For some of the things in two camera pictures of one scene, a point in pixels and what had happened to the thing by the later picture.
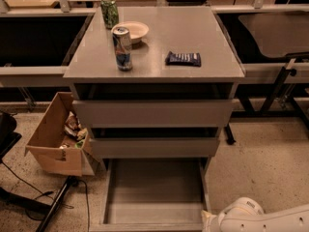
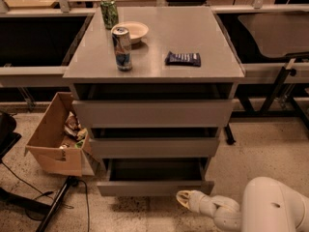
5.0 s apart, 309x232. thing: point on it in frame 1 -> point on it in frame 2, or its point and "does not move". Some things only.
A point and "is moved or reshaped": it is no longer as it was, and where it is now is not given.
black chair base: (8, 136) does not move
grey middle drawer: (154, 148) does not move
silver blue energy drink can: (122, 41) does not move
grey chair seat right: (279, 34) does not move
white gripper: (212, 222) -> (197, 200)
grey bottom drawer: (154, 194) is moved or reshaped
